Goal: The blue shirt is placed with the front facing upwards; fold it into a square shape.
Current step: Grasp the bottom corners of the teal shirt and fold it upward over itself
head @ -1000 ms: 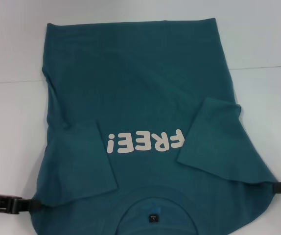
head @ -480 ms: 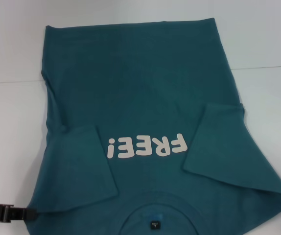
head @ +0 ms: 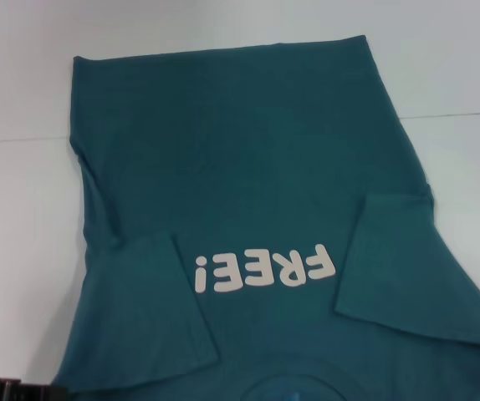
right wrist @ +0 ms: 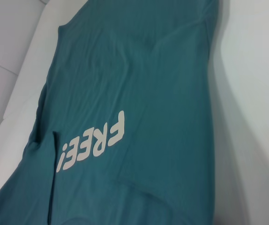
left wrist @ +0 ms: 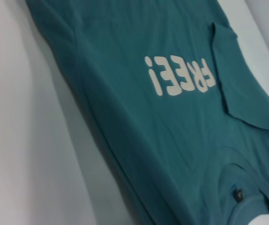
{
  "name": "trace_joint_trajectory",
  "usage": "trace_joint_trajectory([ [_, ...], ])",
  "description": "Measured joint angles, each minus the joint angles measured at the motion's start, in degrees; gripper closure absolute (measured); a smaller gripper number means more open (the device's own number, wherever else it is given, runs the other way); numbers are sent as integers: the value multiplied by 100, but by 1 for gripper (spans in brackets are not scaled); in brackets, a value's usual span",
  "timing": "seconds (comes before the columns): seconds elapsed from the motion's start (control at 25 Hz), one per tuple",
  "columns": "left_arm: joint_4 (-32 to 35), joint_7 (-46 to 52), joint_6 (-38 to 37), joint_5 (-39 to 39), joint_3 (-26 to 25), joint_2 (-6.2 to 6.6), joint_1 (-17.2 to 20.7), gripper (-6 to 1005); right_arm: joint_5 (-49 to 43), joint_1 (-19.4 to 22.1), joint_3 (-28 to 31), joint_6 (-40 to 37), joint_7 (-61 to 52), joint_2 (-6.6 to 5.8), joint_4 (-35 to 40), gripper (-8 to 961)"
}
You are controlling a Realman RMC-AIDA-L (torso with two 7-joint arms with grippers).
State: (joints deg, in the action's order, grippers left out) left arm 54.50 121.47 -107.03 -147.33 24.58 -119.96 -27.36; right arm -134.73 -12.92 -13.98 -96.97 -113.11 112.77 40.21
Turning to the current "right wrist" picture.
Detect teal FREE print t-shirt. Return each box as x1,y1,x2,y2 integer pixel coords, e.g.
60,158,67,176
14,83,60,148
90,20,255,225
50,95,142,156
0,0,228,225

